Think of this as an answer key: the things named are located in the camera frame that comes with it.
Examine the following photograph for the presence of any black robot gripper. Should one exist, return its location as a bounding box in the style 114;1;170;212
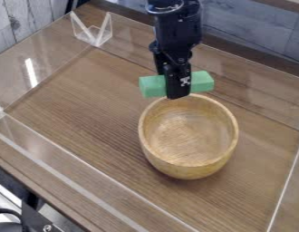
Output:
148;5;202;100

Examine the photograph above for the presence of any green rectangular block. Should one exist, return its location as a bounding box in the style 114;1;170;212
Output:
139;71;215;98

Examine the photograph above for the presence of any wooden bowl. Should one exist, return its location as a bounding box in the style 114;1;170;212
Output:
138;94;241;179

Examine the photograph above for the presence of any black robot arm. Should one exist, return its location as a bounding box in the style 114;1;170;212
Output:
147;0;202;100

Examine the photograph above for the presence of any black metal table clamp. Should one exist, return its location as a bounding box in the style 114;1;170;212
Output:
0;168;64;232

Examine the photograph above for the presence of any clear acrylic corner bracket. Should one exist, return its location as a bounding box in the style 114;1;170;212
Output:
71;12;112;47

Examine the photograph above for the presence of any clear acrylic tray wall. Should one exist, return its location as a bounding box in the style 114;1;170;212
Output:
0;106;199;232

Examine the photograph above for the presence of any black cable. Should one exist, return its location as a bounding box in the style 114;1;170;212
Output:
0;208;26;221

